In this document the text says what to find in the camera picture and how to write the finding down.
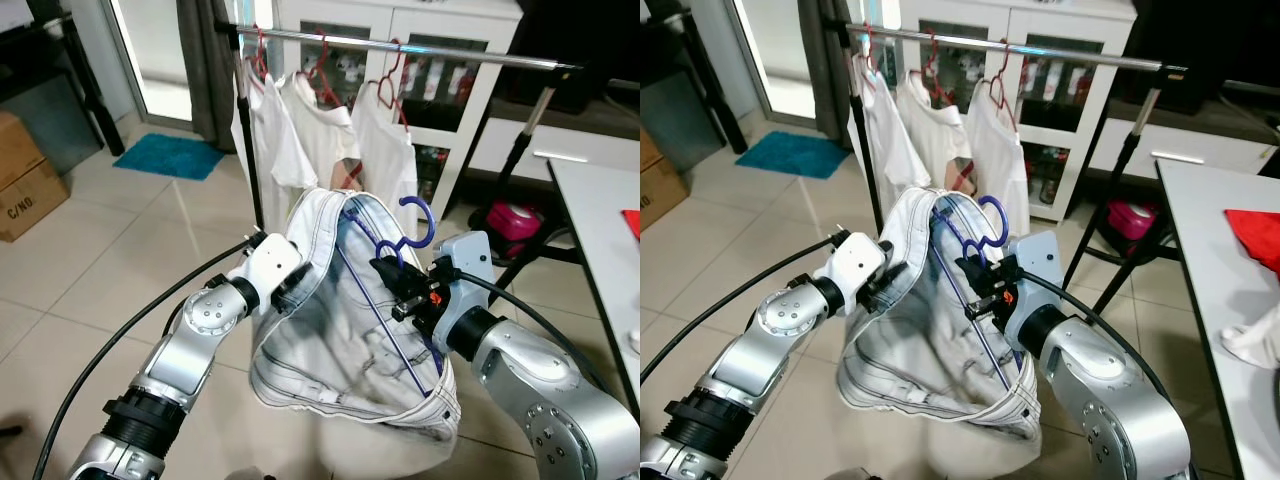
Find white denim jeans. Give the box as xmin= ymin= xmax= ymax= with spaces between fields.
xmin=838 ymin=188 xmax=1046 ymax=476
xmin=248 ymin=188 xmax=466 ymax=476

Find purple wire hanger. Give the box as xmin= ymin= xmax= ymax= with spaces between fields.
xmin=930 ymin=195 xmax=1036 ymax=386
xmin=335 ymin=195 xmax=446 ymax=393

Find pink floor appliance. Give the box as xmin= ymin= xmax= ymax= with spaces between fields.
xmin=1090 ymin=198 xmax=1163 ymax=259
xmin=470 ymin=198 xmax=549 ymax=261

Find teal floor mat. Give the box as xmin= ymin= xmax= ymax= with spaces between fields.
xmin=735 ymin=130 xmax=851 ymax=181
xmin=112 ymin=133 xmax=227 ymax=182

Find white glass-door cabinet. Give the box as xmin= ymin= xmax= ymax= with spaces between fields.
xmin=270 ymin=0 xmax=526 ymax=223
xmin=895 ymin=0 xmax=1138 ymax=223

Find low white TV bench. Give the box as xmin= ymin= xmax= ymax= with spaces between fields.
xmin=1088 ymin=95 xmax=1280 ymax=181
xmin=468 ymin=95 xmax=641 ymax=183

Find grey curtain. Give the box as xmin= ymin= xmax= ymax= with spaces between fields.
xmin=178 ymin=0 xmax=243 ymax=151
xmin=795 ymin=0 xmax=859 ymax=141

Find metal clothes rack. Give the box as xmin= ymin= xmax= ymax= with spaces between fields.
xmin=213 ymin=22 xmax=593 ymax=301
xmin=822 ymin=20 xmax=1191 ymax=301

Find closed cardboard box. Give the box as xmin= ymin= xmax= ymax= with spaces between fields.
xmin=640 ymin=130 xmax=691 ymax=233
xmin=0 ymin=108 xmax=71 ymax=244

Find dark desk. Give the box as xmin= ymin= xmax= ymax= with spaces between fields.
xmin=640 ymin=0 xmax=749 ymax=173
xmin=0 ymin=0 xmax=126 ymax=173

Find black television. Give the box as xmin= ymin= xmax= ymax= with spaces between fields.
xmin=1125 ymin=0 xmax=1280 ymax=113
xmin=500 ymin=0 xmax=641 ymax=113

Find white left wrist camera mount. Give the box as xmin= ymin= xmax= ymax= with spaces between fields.
xmin=822 ymin=232 xmax=893 ymax=299
xmin=243 ymin=232 xmax=306 ymax=299

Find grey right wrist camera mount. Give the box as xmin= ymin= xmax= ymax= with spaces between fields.
xmin=1005 ymin=232 xmax=1063 ymax=326
xmin=432 ymin=230 xmax=496 ymax=313

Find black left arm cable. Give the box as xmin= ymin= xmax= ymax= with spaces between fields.
xmin=30 ymin=236 xmax=263 ymax=480
xmin=640 ymin=235 xmax=841 ymax=386

